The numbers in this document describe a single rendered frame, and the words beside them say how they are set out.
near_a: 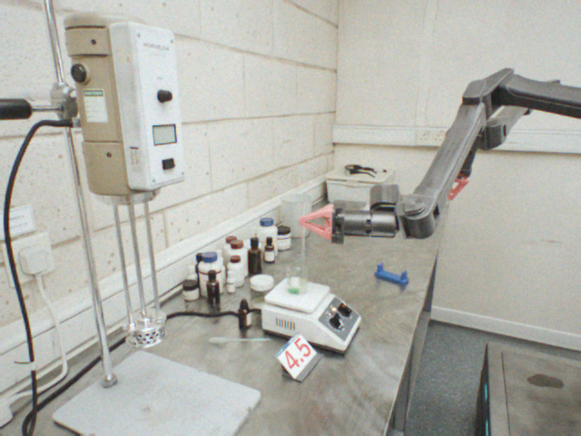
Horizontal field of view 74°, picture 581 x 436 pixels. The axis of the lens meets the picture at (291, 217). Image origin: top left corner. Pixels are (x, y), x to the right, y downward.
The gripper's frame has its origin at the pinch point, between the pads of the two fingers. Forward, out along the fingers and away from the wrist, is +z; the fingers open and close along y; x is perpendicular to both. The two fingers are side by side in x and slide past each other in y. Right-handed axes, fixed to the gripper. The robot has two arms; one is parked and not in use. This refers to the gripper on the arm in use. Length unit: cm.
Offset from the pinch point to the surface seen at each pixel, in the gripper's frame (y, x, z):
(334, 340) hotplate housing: 9.9, 22.8, -8.1
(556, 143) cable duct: -121, -6, -103
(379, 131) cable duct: -143, -9, -23
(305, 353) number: 12.9, 24.6, -2.3
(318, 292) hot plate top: 0.1, 17.2, -3.6
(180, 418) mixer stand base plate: 32.6, 24.9, 16.0
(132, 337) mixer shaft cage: 32.8, 10.1, 22.3
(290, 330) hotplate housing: 7.1, 23.1, 1.7
